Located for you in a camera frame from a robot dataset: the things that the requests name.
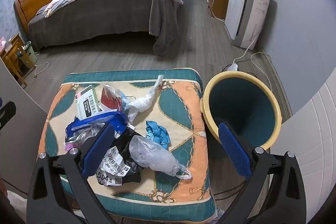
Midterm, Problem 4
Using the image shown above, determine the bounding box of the white air purifier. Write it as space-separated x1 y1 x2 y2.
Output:
224 0 271 50

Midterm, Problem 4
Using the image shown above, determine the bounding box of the bed with grey blanket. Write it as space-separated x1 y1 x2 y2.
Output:
28 0 187 56

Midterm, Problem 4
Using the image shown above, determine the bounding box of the blue face mask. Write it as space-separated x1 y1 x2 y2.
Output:
146 120 171 149
119 91 139 123

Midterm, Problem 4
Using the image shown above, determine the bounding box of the white and black medicine box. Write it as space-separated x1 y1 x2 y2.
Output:
75 84 101 121

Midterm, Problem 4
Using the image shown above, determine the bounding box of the white tissue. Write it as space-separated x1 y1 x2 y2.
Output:
129 74 164 113

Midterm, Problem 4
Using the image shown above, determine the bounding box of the clear plastic bag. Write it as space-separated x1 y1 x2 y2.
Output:
129 135 192 179

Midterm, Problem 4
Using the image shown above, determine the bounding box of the white power cable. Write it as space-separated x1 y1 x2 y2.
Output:
232 17 265 65

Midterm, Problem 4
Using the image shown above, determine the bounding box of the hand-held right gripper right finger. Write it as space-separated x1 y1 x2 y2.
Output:
218 121 306 224

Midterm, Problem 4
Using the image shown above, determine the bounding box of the teal bin with yellow rim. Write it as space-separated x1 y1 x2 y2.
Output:
200 70 282 151

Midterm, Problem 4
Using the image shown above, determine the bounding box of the patterned teal and orange cushion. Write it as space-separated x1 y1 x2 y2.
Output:
37 68 218 219

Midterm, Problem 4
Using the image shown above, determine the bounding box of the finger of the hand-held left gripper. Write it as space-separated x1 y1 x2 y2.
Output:
0 101 17 132

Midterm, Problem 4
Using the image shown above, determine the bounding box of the green bucket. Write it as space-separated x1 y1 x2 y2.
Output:
17 41 38 69

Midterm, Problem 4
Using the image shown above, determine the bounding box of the small wooden table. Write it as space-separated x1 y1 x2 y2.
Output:
0 34 28 89

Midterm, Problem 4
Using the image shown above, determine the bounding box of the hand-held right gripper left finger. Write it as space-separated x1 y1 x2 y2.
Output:
26 123 116 224

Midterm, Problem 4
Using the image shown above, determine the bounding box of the thin white cable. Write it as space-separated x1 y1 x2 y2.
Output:
33 61 49 78

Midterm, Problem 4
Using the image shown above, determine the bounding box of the black cable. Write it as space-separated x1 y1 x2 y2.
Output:
210 182 247 201

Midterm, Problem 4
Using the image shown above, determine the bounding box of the white panelled door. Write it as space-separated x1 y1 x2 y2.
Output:
269 80 336 224

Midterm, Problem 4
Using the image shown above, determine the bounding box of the black shipping bag with label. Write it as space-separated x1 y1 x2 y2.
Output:
96 127 143 186

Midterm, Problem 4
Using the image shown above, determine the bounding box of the blue zip bag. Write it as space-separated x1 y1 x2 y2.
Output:
64 110 128 152

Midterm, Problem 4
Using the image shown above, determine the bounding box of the red and white packet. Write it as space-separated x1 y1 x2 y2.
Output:
100 84 124 110

